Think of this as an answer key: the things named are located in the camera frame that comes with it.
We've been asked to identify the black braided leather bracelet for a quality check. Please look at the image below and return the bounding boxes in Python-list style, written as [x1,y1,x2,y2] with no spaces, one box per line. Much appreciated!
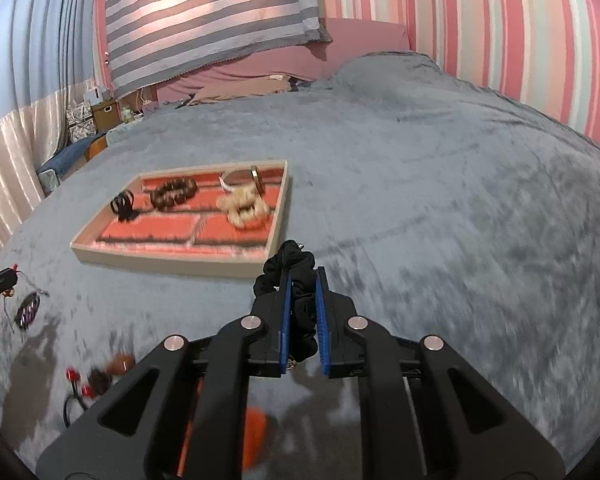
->
[14,290,42,332]

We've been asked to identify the orange fabric scrunchie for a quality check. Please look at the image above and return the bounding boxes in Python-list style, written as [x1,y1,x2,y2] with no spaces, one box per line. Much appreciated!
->
[175,377,268,479]

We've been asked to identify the black scrunchie with charm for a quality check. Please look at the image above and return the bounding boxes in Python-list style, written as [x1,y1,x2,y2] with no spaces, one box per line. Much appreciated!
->
[253,240,318,363]

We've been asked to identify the black hair tie red beads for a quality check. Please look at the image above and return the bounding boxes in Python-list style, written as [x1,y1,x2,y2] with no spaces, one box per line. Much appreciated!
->
[62,367,93,428]

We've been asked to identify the cream jewelry tray red lining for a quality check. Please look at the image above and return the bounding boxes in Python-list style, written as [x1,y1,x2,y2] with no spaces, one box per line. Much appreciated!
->
[70,160,289,278]

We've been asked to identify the cream flower scrunchie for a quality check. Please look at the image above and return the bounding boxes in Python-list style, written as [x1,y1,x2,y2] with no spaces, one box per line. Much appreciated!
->
[215,183,271,230]

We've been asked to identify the brown pinecone hair tie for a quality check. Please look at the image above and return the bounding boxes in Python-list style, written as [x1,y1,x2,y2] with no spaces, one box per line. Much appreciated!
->
[86,352,136,397]

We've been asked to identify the white strap wrist watch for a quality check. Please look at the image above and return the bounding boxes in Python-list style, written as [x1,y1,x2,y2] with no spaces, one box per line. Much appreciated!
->
[219,165,265,196]

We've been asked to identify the brown wooden bead bracelet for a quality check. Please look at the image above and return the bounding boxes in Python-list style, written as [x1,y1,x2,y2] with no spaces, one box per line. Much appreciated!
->
[149,175,200,213]

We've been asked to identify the red string bracelet gold charm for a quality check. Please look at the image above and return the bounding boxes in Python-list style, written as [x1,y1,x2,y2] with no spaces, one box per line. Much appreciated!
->
[2,264,50,333]

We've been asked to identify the cream shiny curtain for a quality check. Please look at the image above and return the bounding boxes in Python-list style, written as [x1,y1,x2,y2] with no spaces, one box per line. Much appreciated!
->
[0,78,95,250]

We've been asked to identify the blue denim cloth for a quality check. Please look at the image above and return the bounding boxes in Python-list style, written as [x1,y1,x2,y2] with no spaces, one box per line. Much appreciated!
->
[36,133,105,192]

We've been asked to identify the grey plush bed blanket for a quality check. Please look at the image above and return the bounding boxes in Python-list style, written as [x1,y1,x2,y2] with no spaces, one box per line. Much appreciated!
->
[0,53,600,467]

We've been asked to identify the brown cardboard storage box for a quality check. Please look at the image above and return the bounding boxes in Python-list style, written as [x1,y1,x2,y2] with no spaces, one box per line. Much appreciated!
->
[91,99,121,133]

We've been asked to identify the beige folded cloth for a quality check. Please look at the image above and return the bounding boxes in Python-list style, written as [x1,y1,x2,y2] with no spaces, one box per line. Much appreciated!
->
[187,75,291,106]

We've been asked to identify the pink headboard cushion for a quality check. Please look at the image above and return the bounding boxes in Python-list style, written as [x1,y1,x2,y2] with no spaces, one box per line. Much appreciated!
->
[156,18,411,102]

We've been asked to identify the grey striped pillow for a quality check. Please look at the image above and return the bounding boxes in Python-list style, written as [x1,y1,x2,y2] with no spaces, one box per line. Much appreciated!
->
[104,0,330,96]

